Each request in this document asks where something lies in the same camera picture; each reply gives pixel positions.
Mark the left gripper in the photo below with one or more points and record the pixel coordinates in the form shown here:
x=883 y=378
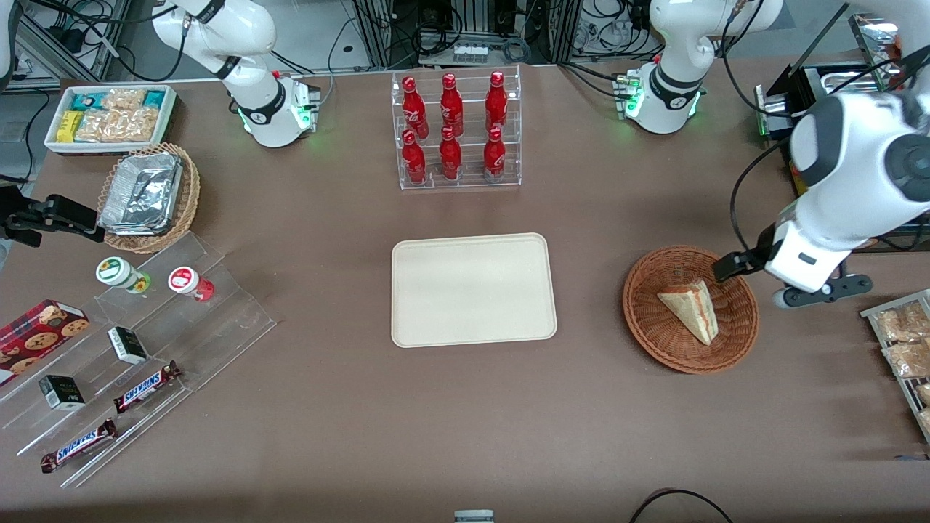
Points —
x=758 y=253

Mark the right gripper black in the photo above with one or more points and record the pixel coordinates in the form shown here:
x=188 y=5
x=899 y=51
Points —
x=18 y=216

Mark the triangular sandwich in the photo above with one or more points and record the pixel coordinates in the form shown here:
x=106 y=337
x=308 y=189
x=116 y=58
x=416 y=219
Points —
x=694 y=312

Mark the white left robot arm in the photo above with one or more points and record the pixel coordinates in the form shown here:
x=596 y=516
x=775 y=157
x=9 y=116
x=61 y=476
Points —
x=676 y=94

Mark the round brown wicker basket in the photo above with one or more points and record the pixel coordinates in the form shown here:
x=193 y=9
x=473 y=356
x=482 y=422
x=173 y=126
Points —
x=654 y=327

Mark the oval light wicker basket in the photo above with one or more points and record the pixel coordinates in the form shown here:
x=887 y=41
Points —
x=189 y=196

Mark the beige plastic tray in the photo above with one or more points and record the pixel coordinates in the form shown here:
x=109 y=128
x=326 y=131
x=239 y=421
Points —
x=472 y=290

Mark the green lid snack cup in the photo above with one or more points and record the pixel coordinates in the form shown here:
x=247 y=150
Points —
x=116 y=272

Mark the stacked aluminium foil containers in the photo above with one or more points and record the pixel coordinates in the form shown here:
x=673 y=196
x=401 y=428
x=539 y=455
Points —
x=142 y=192

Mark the yellow snack packet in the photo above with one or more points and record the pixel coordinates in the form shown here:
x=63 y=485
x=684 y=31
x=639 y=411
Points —
x=69 y=126

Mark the large clear cracker bag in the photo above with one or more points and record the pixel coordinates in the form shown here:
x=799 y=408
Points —
x=116 y=126

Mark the teal snack packet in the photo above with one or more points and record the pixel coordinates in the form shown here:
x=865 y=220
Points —
x=154 y=97
x=86 y=100

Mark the red cookie box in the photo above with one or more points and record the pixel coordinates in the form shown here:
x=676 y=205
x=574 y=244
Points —
x=36 y=334

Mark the red lid snack cup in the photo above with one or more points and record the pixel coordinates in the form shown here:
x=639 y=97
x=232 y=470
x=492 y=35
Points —
x=185 y=280

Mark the small clear cracker bag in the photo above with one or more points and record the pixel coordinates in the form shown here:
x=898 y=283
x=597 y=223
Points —
x=123 y=99

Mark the small black box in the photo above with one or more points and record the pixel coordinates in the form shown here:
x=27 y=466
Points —
x=127 y=344
x=61 y=392

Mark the white plastic snack bin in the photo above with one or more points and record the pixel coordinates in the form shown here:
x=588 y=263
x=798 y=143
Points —
x=168 y=116

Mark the clear pastry bag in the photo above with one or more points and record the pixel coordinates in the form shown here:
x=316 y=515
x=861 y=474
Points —
x=901 y=323
x=924 y=394
x=908 y=358

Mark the black hot food case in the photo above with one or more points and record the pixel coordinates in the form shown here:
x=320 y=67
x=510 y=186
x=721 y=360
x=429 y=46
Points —
x=810 y=87

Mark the brown snickers bar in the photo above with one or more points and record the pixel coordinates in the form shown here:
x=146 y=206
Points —
x=147 y=386
x=78 y=444

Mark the clear acrylic stepped stand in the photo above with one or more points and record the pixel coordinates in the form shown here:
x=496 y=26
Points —
x=232 y=319

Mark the steel food pan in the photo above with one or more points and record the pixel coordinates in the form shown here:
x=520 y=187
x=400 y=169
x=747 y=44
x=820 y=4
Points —
x=850 y=81

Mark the red cola bottle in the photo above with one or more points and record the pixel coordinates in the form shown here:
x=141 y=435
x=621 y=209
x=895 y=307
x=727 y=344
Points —
x=494 y=156
x=450 y=156
x=413 y=160
x=496 y=102
x=413 y=105
x=451 y=105

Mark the clear acrylic bottle rack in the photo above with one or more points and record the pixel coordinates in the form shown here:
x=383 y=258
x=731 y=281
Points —
x=429 y=187

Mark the white power strip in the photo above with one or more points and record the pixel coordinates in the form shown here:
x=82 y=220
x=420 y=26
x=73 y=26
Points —
x=470 y=53

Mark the small grey box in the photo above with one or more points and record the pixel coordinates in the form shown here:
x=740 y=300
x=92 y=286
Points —
x=474 y=516

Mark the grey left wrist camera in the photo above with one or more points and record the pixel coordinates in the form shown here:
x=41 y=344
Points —
x=821 y=290

